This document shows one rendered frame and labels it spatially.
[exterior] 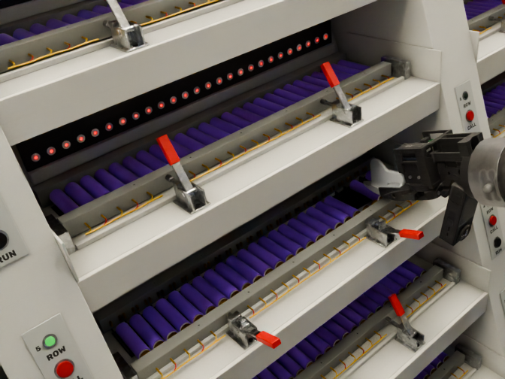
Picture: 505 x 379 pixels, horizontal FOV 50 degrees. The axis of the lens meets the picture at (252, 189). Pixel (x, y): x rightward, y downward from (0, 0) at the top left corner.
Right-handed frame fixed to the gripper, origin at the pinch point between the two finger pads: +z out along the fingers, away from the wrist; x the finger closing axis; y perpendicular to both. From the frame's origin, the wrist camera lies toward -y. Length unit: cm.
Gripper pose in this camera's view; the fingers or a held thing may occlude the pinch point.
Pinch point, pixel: (379, 182)
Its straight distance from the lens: 92.0
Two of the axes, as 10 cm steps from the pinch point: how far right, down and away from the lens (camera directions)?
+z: -5.4, -0.4, 8.4
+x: -7.7, 4.3, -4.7
